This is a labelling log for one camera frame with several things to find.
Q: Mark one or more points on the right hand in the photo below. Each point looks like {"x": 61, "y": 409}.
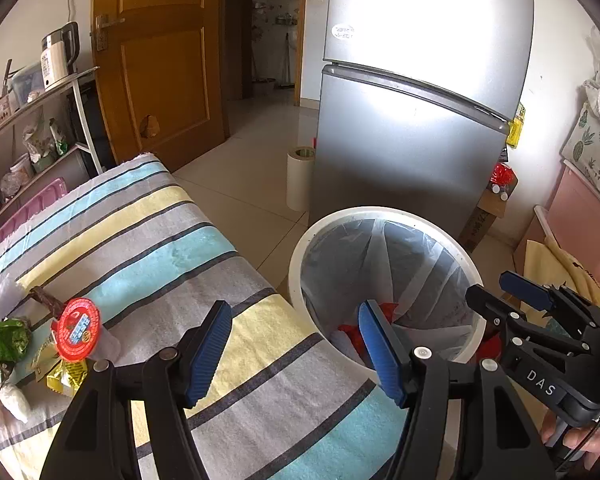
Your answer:
{"x": 573, "y": 437}

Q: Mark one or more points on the silver refrigerator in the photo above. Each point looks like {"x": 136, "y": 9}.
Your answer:
{"x": 416, "y": 100}

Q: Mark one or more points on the white paper roll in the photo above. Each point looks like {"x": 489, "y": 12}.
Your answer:
{"x": 300, "y": 162}

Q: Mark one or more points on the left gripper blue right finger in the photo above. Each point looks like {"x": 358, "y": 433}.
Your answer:
{"x": 387, "y": 354}

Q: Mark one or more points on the white round trash bin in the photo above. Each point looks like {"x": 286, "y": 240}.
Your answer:
{"x": 392, "y": 257}

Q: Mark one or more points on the metal kitchen shelf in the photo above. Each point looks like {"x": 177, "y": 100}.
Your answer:
{"x": 50, "y": 137}

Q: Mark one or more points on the clear cup with red lid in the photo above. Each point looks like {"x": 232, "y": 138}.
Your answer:
{"x": 79, "y": 334}

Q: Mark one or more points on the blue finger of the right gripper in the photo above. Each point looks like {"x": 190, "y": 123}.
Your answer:
{"x": 536, "y": 296}
{"x": 495, "y": 311}

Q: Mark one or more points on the pink plastic tray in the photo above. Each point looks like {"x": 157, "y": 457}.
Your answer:
{"x": 45, "y": 198}

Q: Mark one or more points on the brown snack wrapper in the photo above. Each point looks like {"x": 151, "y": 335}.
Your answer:
{"x": 54, "y": 305}

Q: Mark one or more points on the yellow red wrapper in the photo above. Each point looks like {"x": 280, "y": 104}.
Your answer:
{"x": 66, "y": 377}

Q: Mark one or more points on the pineapple print cloth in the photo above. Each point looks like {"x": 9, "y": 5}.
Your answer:
{"x": 582, "y": 147}

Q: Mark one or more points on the clear plastic storage box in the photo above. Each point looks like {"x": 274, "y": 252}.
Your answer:
{"x": 27, "y": 80}

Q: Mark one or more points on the cardboard box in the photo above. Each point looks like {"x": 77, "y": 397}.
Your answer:
{"x": 490, "y": 208}

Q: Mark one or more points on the wooden door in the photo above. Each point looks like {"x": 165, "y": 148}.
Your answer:
{"x": 159, "y": 77}

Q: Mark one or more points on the green snack bag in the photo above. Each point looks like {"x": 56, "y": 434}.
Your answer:
{"x": 15, "y": 337}

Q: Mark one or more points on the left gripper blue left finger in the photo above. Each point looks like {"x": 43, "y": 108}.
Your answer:
{"x": 202, "y": 354}

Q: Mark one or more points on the striped tablecloth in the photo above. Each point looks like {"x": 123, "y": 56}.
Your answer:
{"x": 283, "y": 404}

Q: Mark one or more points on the white electric kettle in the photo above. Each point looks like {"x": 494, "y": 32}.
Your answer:
{"x": 60, "y": 50}

